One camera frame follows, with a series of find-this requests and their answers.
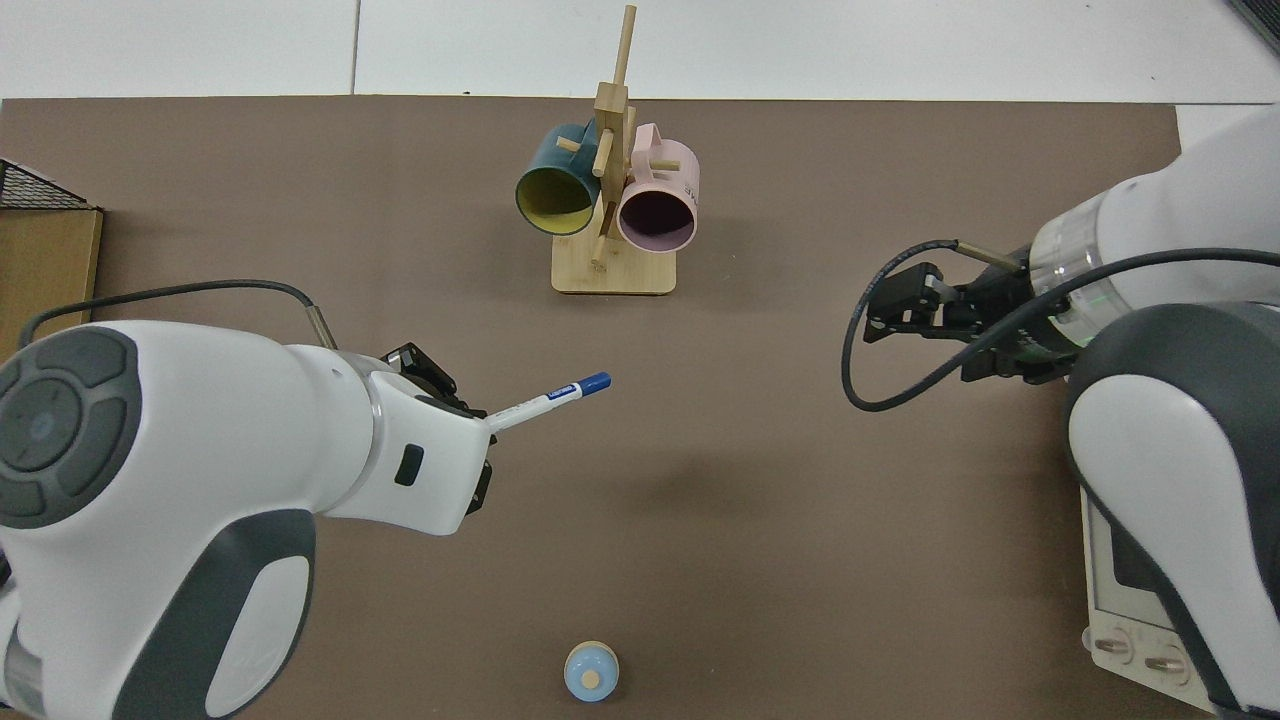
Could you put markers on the small blue round thing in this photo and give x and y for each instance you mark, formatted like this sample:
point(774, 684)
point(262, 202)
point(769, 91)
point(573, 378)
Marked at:
point(580, 665)

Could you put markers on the dark grey mat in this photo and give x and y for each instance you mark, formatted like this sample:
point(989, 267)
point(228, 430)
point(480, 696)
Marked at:
point(1265, 15)

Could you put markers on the wooden cup stand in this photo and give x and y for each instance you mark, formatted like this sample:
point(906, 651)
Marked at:
point(615, 275)

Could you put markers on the brown table cloth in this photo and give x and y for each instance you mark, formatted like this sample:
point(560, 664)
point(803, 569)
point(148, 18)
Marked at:
point(750, 500)

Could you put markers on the blue and white marker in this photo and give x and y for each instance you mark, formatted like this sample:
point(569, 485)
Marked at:
point(560, 393)

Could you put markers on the dark teal cup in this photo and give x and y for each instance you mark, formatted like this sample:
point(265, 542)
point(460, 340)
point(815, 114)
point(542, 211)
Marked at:
point(545, 165)

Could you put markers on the pale toaster oven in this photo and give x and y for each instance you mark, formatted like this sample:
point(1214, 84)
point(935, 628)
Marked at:
point(1110, 600)

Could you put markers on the pink cup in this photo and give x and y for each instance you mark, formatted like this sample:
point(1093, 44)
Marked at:
point(650, 185)

